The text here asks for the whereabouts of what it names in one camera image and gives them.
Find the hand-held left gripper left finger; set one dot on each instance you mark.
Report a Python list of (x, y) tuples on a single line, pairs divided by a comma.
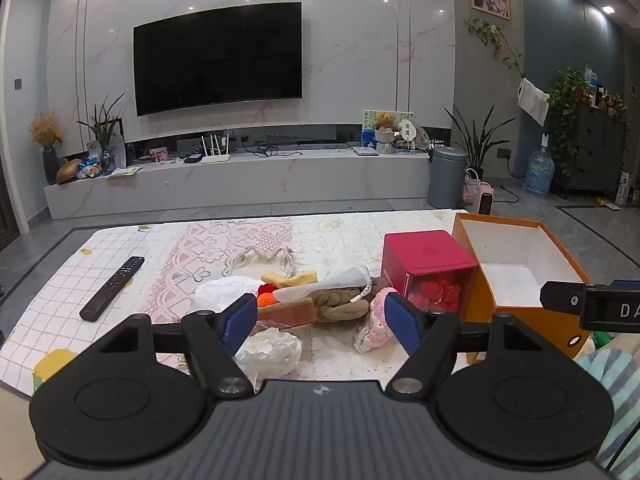
[(240, 317)]

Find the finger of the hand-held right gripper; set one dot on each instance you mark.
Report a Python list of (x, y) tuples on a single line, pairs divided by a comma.
[(560, 295)]

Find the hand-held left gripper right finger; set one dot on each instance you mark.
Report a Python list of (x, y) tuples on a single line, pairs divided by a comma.
[(400, 317)]

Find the pink crochet piece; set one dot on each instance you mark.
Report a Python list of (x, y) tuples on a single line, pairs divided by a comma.
[(372, 330)]

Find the red orange yarn ball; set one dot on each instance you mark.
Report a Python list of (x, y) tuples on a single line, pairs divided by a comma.
[(267, 295)]

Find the white ruffled cloth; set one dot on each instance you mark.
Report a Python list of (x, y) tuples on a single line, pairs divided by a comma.
[(272, 352)]

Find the brown cloth pad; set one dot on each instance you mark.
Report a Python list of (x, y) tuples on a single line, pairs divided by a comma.
[(290, 312)]

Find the yellow cloth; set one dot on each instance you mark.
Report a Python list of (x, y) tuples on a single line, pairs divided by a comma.
[(290, 278)]

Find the orange cardboard box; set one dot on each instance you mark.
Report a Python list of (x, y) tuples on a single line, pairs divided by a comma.
[(485, 300)]

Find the red box with clear side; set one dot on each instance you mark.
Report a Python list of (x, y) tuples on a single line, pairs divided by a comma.
[(425, 252)]

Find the white standing bottle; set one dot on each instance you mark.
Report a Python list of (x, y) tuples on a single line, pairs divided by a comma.
[(623, 190)]

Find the printed blanket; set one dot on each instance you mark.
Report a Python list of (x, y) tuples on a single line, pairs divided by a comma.
[(150, 240)]

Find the pink heater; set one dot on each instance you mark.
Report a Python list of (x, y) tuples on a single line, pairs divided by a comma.
[(484, 199)]

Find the blue water bottle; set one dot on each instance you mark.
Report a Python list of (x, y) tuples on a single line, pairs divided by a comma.
[(538, 174)]

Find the black remote control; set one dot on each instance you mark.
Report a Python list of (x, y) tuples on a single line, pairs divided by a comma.
[(112, 287)]

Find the marble television cabinet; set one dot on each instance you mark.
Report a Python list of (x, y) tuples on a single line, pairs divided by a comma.
[(250, 182)]

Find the pink white woven basket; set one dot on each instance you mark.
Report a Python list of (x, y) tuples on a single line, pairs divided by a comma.
[(471, 187)]

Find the dark cabinet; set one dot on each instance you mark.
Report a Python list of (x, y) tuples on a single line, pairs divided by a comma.
[(600, 155)]

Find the grey trash can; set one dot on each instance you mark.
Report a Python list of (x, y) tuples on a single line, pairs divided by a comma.
[(447, 177)]

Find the white router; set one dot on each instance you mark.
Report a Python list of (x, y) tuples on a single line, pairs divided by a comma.
[(215, 152)]

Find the potted long-leaf plant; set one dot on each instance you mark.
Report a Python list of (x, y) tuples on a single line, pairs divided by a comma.
[(475, 135)]

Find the small pink photo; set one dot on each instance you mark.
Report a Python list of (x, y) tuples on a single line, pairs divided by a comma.
[(159, 154)]

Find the sheets of paper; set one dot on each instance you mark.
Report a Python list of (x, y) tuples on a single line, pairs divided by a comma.
[(124, 171)]

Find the white round fan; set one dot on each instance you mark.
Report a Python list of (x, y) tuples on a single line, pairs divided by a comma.
[(407, 130)]

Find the ivy plant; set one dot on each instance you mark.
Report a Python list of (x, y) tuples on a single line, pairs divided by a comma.
[(565, 105)]

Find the green picture card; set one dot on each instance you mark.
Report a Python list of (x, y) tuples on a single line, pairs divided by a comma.
[(370, 125)]

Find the hanging white cloth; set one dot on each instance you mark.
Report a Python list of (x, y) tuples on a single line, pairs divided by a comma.
[(532, 101)]

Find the teddy bear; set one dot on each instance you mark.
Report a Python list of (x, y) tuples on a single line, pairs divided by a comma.
[(385, 121)]

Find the blue snack bag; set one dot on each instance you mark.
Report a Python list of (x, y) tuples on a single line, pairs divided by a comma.
[(90, 167)]

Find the straw hat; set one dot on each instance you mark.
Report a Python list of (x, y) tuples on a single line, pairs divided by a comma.
[(69, 171)]

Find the green plant in glass vase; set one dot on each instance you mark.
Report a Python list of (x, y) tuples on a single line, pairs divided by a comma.
[(102, 130)]

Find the dark vase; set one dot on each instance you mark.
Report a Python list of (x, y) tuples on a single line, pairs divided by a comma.
[(50, 165)]

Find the hanging vine plant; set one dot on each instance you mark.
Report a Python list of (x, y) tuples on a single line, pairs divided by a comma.
[(492, 35)]

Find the yellow dried flowers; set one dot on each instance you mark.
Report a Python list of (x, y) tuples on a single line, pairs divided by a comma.
[(46, 129)]

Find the wall television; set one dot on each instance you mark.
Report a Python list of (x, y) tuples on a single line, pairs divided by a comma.
[(217, 57)]

